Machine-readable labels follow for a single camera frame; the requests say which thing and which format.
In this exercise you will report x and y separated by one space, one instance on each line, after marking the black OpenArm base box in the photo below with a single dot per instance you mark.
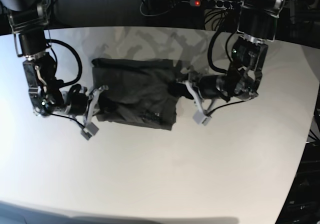
302 205

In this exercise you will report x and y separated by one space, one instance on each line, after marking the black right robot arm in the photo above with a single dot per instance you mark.
48 95

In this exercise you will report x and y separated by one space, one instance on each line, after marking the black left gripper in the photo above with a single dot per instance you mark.
209 87

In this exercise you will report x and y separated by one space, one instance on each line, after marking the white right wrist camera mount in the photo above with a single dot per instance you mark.
90 129

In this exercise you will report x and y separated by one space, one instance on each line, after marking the grey T-shirt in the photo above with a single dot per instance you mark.
138 92

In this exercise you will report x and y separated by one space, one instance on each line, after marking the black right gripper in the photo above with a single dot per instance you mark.
75 104

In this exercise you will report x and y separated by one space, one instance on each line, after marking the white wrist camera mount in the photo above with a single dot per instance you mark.
90 129
202 116

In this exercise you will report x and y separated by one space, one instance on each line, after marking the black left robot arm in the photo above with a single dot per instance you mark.
257 23

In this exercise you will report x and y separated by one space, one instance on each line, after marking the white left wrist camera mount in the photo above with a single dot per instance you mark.
202 116

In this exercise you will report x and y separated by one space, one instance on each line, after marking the black power strip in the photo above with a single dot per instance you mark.
215 4

